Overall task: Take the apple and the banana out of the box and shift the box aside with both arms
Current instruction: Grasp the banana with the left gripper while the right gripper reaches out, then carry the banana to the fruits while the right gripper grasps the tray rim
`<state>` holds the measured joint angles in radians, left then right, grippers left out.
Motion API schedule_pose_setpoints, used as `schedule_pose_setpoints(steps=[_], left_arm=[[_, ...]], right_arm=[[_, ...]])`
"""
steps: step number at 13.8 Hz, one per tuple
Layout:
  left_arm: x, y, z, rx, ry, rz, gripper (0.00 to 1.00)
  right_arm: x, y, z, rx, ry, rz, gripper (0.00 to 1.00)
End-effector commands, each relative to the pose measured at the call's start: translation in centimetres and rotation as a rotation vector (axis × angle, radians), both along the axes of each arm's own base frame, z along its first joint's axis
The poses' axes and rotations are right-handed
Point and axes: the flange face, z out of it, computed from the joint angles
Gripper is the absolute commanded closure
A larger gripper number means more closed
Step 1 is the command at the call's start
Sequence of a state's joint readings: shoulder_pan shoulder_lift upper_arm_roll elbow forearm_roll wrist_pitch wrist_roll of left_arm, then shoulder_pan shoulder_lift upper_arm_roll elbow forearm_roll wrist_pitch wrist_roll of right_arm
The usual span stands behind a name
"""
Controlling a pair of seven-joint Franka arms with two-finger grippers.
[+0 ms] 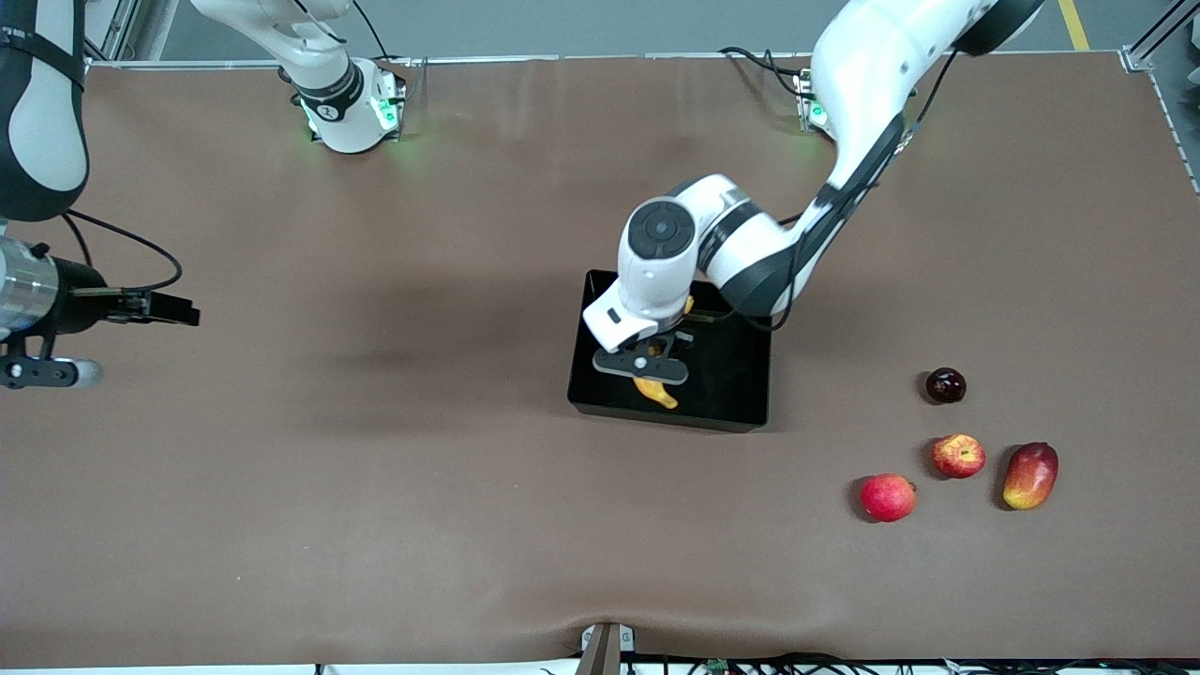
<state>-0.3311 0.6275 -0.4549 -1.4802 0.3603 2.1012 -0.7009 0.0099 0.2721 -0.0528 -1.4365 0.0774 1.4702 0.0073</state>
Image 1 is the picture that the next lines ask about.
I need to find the red yellow mango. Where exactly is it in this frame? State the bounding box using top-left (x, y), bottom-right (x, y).
top-left (1001, 442), bottom-right (1059, 511)

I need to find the red yellow apple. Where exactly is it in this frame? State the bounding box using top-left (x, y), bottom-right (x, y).
top-left (932, 433), bottom-right (987, 480)

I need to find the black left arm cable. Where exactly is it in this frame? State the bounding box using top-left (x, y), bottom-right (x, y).
top-left (745, 47), bottom-right (959, 332)

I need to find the black base cable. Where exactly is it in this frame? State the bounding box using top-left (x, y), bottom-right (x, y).
top-left (720, 45), bottom-right (817, 95)
top-left (352, 0), bottom-right (393, 59)

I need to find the grey table clamp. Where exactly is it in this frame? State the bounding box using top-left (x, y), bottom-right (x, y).
top-left (577, 622), bottom-right (637, 675)

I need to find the black plastic box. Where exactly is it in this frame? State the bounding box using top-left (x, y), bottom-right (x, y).
top-left (566, 269), bottom-right (773, 434)

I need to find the yellow banana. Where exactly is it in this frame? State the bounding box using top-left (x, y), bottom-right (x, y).
top-left (633, 296), bottom-right (695, 412)

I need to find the dark red plum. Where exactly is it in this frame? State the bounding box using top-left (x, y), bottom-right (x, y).
top-left (925, 367), bottom-right (968, 406)

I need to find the black bar with grey tip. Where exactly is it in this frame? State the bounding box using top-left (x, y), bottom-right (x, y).
top-left (0, 356), bottom-right (102, 391)

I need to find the brown table mat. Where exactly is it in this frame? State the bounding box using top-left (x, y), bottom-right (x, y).
top-left (0, 52), bottom-right (1200, 668)

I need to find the aluminium frame post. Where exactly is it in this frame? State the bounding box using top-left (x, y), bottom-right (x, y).
top-left (1123, 0), bottom-right (1200, 71)
top-left (82, 0), bottom-right (142, 67)

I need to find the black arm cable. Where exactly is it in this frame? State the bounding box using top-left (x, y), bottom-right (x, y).
top-left (61, 208), bottom-right (184, 293)
top-left (745, 47), bottom-right (959, 332)

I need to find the red round apple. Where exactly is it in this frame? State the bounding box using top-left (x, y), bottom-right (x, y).
top-left (860, 472), bottom-right (918, 523)

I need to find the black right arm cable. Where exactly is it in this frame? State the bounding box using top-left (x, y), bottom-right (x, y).
top-left (61, 208), bottom-right (184, 293)

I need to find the black left base cable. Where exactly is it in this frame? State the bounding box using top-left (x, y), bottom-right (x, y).
top-left (720, 45), bottom-right (817, 95)

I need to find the black right base cable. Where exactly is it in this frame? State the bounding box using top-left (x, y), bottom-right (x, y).
top-left (352, 0), bottom-right (393, 59)

